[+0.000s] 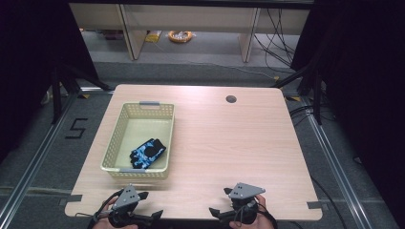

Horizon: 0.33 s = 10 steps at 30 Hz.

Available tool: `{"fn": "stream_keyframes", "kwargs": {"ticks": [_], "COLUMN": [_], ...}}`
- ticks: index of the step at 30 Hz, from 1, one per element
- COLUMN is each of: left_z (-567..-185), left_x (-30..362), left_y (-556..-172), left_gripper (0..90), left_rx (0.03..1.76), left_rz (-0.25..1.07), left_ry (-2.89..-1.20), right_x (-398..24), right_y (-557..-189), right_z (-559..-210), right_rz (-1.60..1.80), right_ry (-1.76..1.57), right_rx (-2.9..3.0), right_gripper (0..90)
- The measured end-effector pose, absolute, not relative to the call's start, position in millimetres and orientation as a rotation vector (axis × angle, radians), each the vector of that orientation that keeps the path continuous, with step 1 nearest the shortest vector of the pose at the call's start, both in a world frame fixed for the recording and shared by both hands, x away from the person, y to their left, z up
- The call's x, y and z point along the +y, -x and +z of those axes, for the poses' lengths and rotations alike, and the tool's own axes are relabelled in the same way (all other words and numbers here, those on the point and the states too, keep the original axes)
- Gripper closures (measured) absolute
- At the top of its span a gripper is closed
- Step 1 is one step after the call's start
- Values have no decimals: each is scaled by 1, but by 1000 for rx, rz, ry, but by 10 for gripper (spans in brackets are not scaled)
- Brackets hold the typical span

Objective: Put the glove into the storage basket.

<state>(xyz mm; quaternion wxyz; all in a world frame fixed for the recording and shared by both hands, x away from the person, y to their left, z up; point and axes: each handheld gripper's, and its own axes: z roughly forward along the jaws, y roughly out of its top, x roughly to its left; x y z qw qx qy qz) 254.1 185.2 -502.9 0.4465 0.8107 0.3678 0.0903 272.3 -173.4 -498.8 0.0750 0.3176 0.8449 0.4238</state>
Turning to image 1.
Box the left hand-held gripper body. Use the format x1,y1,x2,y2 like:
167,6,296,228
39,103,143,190
108,185,141,228

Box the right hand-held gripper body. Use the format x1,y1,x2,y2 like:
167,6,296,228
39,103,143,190
227,182,266,224

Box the blue camouflage glove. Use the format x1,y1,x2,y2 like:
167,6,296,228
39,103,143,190
129,137,167,170

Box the cream perforated plastic basket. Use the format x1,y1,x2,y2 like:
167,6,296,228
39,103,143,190
100,100,176,180

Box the person's right hand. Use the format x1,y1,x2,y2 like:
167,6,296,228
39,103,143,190
228,194,275,229

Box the person's left hand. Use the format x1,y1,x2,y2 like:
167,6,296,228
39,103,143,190
92,197,139,229

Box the black metal stand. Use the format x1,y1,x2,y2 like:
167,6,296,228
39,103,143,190
50,61,113,126
270,61,323,126

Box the yellow packet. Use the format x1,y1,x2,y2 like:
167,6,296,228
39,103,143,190
144,31,163,44

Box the black curtain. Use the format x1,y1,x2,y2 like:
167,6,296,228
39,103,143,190
290,0,405,223
0,0,100,161

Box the left hand-held gripper cable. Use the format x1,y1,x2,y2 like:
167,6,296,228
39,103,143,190
75,188,126,229

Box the hand-held gripper cable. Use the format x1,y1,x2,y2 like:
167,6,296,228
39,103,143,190
233,199,279,229
75,188,126,229

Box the right hand-held gripper cable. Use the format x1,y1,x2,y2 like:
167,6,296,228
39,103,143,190
233,199,279,229

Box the black floor cable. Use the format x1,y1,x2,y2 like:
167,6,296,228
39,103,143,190
309,176,349,229
288,104,317,121

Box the aluminium floor rail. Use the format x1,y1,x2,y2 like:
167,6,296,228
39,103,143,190
304,96,374,229
0,92,79,223

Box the thin pale floor cable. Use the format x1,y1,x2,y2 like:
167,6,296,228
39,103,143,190
152,59,279,79

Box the bundle of black cables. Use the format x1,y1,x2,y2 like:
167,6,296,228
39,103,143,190
253,8,299,69

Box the yellow cable coil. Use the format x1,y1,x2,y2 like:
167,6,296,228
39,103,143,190
167,30,195,44

